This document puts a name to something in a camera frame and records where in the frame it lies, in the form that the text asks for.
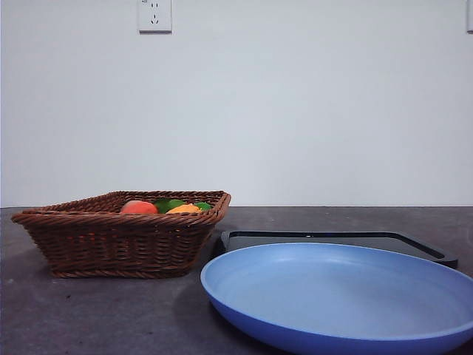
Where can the orange toy corn cob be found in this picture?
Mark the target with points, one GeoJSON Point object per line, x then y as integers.
{"type": "Point", "coordinates": [183, 209]}

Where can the blue round plate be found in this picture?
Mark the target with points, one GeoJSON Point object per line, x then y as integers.
{"type": "Point", "coordinates": [332, 288]}

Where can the brown wicker basket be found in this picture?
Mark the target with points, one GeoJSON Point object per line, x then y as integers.
{"type": "Point", "coordinates": [111, 251]}

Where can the green chili pepper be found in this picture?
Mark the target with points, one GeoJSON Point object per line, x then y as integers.
{"type": "Point", "coordinates": [204, 206]}

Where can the black rectangular tray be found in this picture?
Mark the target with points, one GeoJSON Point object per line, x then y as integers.
{"type": "Point", "coordinates": [240, 244]}

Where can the green leafy vegetable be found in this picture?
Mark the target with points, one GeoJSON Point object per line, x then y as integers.
{"type": "Point", "coordinates": [168, 204]}

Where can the white wall socket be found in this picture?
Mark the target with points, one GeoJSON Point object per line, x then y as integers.
{"type": "Point", "coordinates": [155, 22]}
{"type": "Point", "coordinates": [470, 18]}

